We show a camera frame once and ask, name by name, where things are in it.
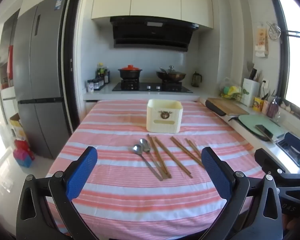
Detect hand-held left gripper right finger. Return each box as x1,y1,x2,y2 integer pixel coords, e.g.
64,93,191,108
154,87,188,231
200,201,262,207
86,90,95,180
201,147,284,240

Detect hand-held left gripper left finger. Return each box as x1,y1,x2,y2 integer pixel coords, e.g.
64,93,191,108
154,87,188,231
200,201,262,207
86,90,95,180
16,146,98,240

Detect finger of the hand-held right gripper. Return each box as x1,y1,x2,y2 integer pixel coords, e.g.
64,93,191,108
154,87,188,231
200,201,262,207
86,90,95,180
254,148,290,174
284,132,300,155

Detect brown wooden chopstick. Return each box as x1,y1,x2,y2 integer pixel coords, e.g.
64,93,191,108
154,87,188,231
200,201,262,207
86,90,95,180
147,134,169,179
172,137,193,177
185,138,202,165
189,139,205,167
170,137,191,178
153,136,171,177

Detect metal spoon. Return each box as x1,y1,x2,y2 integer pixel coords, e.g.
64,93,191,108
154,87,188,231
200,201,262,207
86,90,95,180
139,138,166,179
132,144,163,182

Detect cream ribbed utensil holder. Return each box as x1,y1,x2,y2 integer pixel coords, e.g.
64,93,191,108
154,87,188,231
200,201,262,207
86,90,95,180
147,99,183,133

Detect light green cutting board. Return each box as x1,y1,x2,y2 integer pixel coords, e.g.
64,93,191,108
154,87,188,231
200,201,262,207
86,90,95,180
230,114,286,142

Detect purple glass dispenser bottle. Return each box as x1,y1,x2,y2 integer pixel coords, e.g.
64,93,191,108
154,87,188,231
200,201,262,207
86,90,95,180
267,96,281,118

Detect yellow printed cup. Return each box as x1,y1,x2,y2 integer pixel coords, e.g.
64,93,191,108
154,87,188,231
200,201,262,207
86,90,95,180
253,97,264,112

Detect pink white striped tablecloth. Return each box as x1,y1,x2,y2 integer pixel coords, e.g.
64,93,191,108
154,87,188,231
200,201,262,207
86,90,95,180
46,99,265,238

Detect blue box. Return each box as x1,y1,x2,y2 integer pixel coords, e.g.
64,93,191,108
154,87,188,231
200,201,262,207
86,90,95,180
13,148,36,168

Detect wooden cutting board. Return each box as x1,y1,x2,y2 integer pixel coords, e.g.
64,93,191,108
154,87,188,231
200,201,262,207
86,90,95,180
207,97,250,116

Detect red box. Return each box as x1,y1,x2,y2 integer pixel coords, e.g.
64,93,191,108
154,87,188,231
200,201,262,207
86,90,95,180
14,139,32,153

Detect black rounded pad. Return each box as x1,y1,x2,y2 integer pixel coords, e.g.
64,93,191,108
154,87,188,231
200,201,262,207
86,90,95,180
205,99,226,117

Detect white knife block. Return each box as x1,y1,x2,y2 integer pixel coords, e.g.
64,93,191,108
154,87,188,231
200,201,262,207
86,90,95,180
242,78,260,107

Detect plastic bag yellow green contents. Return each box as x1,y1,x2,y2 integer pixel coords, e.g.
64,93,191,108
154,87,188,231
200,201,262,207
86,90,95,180
219,77,243,100

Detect cardboard box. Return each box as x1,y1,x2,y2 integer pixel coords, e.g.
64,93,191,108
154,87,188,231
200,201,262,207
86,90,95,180
10,113,28,143

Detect black lid spice jar rack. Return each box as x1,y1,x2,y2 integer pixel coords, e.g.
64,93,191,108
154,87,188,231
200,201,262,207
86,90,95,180
87,77,105,92

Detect kitchen window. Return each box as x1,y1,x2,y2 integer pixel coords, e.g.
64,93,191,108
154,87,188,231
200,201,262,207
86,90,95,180
275,0,300,110

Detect grey steel refrigerator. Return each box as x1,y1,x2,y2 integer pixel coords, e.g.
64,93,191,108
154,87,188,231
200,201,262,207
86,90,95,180
13,0,73,159

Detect dark metal wok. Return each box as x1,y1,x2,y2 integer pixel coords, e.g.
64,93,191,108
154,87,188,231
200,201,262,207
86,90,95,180
156,67,187,82

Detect black glass gas cooktop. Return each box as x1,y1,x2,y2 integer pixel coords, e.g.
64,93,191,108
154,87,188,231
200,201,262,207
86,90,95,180
112,81,193,93

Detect black clay pot red lid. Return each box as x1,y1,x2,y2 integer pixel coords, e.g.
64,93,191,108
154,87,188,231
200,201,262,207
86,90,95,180
118,65,143,81

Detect glass wok lid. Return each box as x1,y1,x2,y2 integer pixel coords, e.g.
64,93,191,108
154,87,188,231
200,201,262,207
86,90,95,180
164,66,182,75

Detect red hanging decoration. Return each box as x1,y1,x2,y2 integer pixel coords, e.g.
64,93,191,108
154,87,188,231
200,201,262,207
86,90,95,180
7,45,14,80

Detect grey tall cabinet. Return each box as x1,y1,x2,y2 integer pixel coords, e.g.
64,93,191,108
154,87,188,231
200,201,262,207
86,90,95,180
0,10,19,120

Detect black range hood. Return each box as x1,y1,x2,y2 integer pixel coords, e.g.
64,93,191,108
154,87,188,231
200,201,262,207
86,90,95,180
110,16,200,52

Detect black handled kitchen knives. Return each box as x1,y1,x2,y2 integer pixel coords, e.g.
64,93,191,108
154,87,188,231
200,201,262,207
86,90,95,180
246,61,259,82

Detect hanging wall calendar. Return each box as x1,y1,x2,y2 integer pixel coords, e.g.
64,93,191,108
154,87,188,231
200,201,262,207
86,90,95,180
255,22,269,58

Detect black door frame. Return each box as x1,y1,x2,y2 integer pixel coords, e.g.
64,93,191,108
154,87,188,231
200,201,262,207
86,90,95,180
62,0,85,133

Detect cream wall cabinet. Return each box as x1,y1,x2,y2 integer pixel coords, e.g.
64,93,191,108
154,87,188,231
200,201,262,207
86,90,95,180
91,0,214,29

